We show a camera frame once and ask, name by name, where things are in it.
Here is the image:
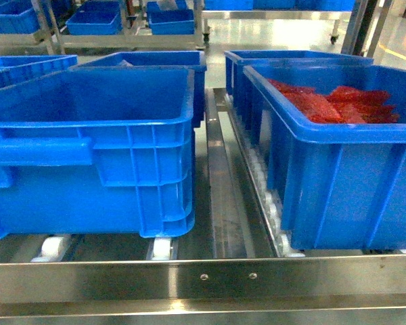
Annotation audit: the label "blue bin behind right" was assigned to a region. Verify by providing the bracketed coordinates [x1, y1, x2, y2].
[225, 49, 374, 130]

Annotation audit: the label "blue bin behind left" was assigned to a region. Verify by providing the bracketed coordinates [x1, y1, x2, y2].
[77, 50, 207, 128]

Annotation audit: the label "empty blue plastic bin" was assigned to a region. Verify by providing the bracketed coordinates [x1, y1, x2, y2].
[0, 67, 195, 239]

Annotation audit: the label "blue bin with red parts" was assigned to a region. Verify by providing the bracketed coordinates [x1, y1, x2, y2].
[244, 64, 406, 250]

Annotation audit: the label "blue bin far left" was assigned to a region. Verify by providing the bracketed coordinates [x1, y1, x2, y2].
[0, 55, 78, 88]

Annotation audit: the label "stainless steel flow rack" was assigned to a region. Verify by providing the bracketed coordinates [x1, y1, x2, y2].
[0, 0, 406, 325]

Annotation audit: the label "red bagged parts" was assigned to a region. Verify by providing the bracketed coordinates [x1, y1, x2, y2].
[268, 79, 400, 124]

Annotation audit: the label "far stainless steel rack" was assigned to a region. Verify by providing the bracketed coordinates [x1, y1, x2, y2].
[0, 1, 351, 55]

